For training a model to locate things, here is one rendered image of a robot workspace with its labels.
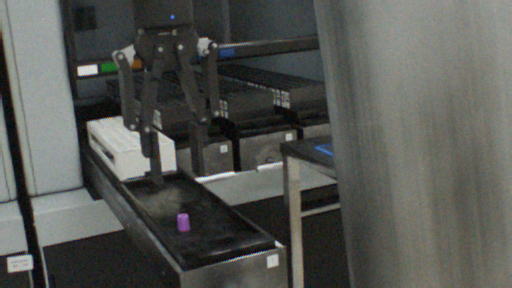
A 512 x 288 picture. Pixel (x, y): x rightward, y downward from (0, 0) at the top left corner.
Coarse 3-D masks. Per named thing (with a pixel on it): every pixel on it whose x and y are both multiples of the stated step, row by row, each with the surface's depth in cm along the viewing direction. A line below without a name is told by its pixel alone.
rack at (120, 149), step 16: (96, 128) 116; (112, 128) 115; (96, 144) 118; (112, 144) 102; (128, 144) 101; (160, 144) 99; (112, 160) 113; (128, 160) 97; (144, 160) 98; (128, 176) 98
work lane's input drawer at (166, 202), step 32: (96, 160) 114; (128, 192) 91; (160, 192) 94; (192, 192) 93; (128, 224) 89; (160, 224) 81; (192, 224) 80; (224, 224) 79; (160, 256) 73; (192, 256) 67; (224, 256) 68; (256, 256) 69
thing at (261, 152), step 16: (224, 128) 131; (256, 128) 125; (272, 128) 125; (288, 128) 126; (240, 144) 122; (256, 144) 123; (272, 144) 125; (240, 160) 123; (256, 160) 124; (272, 160) 124
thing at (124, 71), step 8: (120, 56) 69; (120, 64) 70; (128, 64) 70; (120, 72) 71; (128, 72) 70; (120, 80) 72; (128, 80) 71; (120, 88) 72; (128, 88) 71; (120, 96) 73; (128, 96) 71; (128, 104) 71; (128, 112) 71; (128, 120) 72; (128, 128) 72; (136, 128) 72
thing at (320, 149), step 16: (288, 144) 110; (304, 144) 109; (320, 144) 108; (288, 160) 110; (304, 160) 103; (320, 160) 98; (288, 176) 111; (336, 176) 93; (288, 192) 112; (288, 208) 113; (288, 224) 114; (288, 240) 115; (288, 256) 116; (288, 272) 118
